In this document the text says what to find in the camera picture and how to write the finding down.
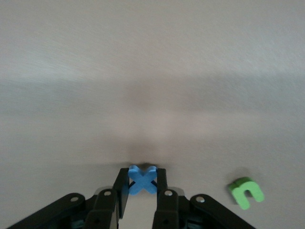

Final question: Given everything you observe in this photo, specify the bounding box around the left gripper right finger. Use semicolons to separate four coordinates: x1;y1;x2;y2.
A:
151;168;257;229

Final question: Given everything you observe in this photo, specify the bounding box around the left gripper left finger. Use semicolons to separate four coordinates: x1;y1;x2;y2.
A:
4;168;131;229

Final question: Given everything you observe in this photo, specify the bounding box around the blue foam letter x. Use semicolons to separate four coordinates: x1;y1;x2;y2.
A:
128;164;159;196

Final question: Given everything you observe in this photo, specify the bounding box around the green foam letter n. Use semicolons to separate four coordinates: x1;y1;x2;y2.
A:
227;177;264;210

